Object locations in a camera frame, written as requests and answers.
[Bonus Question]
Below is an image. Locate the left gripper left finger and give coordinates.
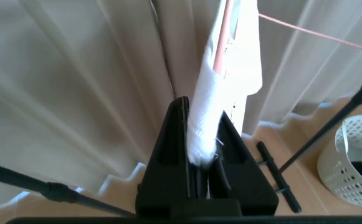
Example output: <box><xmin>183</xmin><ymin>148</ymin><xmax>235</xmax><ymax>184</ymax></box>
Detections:
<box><xmin>135</xmin><ymin>95</ymin><xmax>210</xmax><ymax>218</ymax></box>

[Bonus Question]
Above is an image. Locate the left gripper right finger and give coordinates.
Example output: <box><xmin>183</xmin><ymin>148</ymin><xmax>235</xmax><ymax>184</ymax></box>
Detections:
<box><xmin>207</xmin><ymin>111</ymin><xmax>280</xmax><ymax>217</ymax></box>

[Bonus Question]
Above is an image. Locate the white printed garment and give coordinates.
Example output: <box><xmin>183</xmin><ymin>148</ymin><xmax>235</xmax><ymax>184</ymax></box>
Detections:
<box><xmin>185</xmin><ymin>0</ymin><xmax>264</xmax><ymax>167</ymax></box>

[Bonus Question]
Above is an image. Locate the pink clothes hanger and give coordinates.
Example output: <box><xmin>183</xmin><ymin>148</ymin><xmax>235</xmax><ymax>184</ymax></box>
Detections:
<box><xmin>257</xmin><ymin>12</ymin><xmax>362</xmax><ymax>57</ymax></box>
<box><xmin>212</xmin><ymin>0</ymin><xmax>236</xmax><ymax>75</ymax></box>

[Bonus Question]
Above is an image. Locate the white laundry basket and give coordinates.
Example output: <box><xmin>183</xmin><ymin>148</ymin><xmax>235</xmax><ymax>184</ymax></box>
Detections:
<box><xmin>317</xmin><ymin>114</ymin><xmax>362</xmax><ymax>208</ymax></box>

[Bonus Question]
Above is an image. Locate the black clothes rack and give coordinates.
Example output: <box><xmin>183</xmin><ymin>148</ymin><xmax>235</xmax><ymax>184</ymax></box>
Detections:
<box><xmin>0</xmin><ymin>72</ymin><xmax>362</xmax><ymax>218</ymax></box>

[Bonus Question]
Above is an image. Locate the beige curtain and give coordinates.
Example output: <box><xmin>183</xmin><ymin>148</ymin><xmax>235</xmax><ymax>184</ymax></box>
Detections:
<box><xmin>0</xmin><ymin>0</ymin><xmax>362</xmax><ymax>215</ymax></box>

